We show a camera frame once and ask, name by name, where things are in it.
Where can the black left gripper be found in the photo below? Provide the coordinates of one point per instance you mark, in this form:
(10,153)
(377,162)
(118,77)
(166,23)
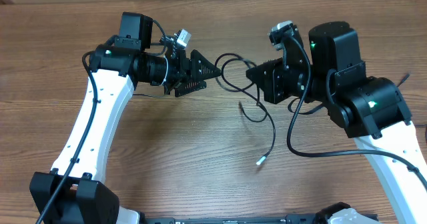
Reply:
(194,73)

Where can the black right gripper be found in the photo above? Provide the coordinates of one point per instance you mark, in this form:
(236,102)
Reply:
(273,83)

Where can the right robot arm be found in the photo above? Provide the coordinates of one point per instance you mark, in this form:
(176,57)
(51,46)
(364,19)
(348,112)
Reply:
(371,110)

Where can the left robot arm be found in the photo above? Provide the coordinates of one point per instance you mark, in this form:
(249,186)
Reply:
(74,189)

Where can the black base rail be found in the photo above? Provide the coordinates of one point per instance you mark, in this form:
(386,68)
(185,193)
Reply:
(337,213)

